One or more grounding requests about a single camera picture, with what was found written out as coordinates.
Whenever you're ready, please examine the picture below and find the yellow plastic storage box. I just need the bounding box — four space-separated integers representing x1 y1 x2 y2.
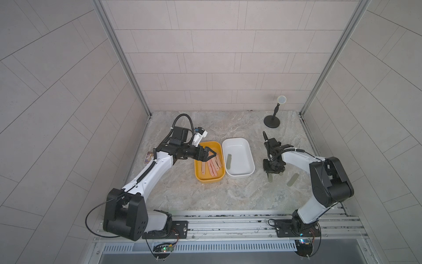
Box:
194 141 226 183

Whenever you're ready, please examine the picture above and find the green knife front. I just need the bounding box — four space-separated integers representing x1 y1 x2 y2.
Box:
225 154 232 170

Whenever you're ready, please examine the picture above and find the white plastic storage box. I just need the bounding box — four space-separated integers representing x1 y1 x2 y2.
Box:
222 137 255 179

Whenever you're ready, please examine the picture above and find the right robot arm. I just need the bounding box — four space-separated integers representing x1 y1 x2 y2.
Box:
263 132 355 234

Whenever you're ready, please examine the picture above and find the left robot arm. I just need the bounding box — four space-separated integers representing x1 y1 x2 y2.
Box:
103 123 216 242

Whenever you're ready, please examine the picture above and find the black stand with round disc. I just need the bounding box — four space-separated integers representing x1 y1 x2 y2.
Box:
264 95 287 128

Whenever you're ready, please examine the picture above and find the small printed card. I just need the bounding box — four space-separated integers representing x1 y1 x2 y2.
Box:
144 151 155 165

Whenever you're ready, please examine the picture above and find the right circuit board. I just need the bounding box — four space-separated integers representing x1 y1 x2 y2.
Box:
295 238 314 258

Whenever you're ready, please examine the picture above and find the circuit board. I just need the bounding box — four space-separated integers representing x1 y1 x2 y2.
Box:
153 243 175 254
295 238 314 258

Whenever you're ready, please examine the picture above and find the left circuit board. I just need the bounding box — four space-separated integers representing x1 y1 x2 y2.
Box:
153 243 175 254

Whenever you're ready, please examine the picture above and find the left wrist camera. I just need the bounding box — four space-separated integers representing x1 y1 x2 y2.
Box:
192 127 208 147

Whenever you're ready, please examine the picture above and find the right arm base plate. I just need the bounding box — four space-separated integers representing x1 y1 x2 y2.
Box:
272 218 322 238

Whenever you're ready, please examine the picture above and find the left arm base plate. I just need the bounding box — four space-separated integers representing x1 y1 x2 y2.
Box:
142 221 189 239

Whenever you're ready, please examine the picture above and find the aluminium mounting rail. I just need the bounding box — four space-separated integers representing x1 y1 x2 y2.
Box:
93 211 370 243

